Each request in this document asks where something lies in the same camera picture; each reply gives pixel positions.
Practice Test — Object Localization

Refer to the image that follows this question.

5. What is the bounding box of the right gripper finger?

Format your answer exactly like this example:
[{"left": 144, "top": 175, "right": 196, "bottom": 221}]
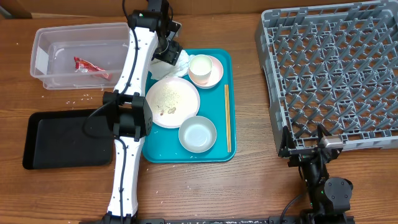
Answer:
[
  {"left": 317, "top": 124, "right": 331, "bottom": 139},
  {"left": 279, "top": 126, "right": 295, "bottom": 152}
]

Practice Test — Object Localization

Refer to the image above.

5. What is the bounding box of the white napkin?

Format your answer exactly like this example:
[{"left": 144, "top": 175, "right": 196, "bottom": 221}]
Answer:
[{"left": 149, "top": 50, "right": 194, "bottom": 80}]

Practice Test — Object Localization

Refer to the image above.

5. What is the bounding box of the white cup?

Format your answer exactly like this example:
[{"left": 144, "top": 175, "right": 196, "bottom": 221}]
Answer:
[{"left": 188, "top": 54, "right": 213, "bottom": 83}]

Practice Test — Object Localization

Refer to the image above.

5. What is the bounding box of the grey bowl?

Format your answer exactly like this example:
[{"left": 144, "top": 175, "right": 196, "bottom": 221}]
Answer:
[{"left": 178, "top": 116, "right": 217, "bottom": 153}]

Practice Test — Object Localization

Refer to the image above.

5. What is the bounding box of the red snack wrapper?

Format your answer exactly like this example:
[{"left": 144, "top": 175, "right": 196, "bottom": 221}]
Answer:
[{"left": 74, "top": 57, "right": 112, "bottom": 81}]

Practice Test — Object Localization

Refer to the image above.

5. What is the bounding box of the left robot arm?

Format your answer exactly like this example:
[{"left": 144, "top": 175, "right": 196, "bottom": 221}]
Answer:
[{"left": 81, "top": 0, "right": 182, "bottom": 223}]

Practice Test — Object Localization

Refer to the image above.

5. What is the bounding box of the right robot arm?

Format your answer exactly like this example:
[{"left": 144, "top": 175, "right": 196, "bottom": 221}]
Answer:
[{"left": 278, "top": 124, "right": 354, "bottom": 224}]

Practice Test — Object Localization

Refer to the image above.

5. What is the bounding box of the grey dishwasher rack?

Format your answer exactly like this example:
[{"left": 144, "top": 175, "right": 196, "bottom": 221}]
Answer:
[{"left": 254, "top": 1, "right": 397, "bottom": 151}]

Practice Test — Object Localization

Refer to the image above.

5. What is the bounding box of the clear plastic waste bin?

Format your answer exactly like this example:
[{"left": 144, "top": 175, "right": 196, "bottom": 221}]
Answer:
[{"left": 30, "top": 22, "right": 129, "bottom": 90}]

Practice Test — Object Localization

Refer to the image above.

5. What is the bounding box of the large white plate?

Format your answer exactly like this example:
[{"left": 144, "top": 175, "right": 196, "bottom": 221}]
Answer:
[{"left": 146, "top": 77, "right": 200, "bottom": 129}]

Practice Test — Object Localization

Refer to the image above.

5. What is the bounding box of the left wooden chopstick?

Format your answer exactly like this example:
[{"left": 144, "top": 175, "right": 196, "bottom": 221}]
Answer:
[{"left": 224, "top": 85, "right": 231, "bottom": 153}]

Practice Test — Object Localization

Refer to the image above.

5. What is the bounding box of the wooden chopstick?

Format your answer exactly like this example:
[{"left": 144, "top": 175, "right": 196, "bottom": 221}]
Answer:
[{"left": 224, "top": 85, "right": 231, "bottom": 153}]

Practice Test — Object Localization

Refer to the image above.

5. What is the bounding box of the right wooden chopstick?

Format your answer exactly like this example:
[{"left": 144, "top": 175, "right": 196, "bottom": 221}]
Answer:
[{"left": 224, "top": 85, "right": 231, "bottom": 153}]

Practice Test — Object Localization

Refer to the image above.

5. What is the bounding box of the teal serving tray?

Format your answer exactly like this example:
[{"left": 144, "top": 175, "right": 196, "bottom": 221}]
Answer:
[{"left": 142, "top": 49, "right": 236, "bottom": 163}]

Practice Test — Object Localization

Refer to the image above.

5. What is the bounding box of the black plastic tray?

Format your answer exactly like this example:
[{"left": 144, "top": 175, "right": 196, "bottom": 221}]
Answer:
[{"left": 22, "top": 109, "right": 114, "bottom": 170}]

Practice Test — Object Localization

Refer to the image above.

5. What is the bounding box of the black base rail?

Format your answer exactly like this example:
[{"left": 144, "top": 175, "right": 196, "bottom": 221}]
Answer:
[{"left": 79, "top": 216, "right": 355, "bottom": 224}]

